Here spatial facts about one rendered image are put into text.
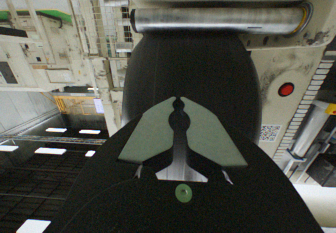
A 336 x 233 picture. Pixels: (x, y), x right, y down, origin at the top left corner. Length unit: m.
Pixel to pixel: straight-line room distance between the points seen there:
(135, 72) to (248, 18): 0.24
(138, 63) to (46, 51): 4.61
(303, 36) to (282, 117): 0.27
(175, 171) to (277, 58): 0.40
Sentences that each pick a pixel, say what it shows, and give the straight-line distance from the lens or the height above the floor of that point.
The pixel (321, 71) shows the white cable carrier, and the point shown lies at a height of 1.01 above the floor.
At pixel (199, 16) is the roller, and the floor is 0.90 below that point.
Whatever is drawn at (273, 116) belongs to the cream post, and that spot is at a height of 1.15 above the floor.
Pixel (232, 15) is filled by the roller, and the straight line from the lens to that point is 0.31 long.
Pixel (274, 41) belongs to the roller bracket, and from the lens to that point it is 0.43.
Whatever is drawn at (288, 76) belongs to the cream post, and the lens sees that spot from 0.50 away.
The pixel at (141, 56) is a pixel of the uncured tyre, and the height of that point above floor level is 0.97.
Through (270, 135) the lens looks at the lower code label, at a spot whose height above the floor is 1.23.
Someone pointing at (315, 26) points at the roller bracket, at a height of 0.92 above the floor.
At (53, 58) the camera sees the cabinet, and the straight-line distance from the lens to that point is 4.74.
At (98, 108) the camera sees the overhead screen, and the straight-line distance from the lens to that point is 4.76.
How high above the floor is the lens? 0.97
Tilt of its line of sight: 24 degrees up
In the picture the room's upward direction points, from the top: 180 degrees counter-clockwise
